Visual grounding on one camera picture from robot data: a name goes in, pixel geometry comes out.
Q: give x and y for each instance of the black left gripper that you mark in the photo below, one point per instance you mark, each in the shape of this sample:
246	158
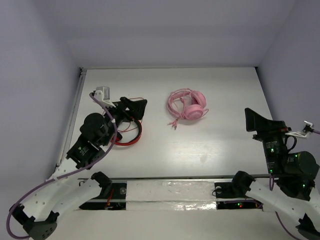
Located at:
122	108

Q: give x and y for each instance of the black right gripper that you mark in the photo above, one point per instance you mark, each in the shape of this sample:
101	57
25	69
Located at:
264	127

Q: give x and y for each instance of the pink headphones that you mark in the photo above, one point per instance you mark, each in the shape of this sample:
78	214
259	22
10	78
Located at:
187	104

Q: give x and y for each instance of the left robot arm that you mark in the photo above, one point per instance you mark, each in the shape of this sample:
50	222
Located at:
36	214

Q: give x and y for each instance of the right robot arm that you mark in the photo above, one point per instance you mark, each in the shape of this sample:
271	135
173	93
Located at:
294	173

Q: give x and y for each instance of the red black headphones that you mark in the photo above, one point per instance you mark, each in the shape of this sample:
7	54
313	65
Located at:
130	135

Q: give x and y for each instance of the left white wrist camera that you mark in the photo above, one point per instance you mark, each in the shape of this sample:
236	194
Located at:
101	96

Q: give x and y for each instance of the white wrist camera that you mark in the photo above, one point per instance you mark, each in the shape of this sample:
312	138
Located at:
307	130
101	96

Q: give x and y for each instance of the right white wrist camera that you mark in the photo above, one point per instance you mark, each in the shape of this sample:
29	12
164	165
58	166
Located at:
307	130

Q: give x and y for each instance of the left aluminium side rail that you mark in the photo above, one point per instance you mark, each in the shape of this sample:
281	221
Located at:
72	117

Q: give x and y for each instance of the aluminium rail with foil tape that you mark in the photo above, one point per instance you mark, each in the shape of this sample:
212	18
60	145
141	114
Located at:
171	194

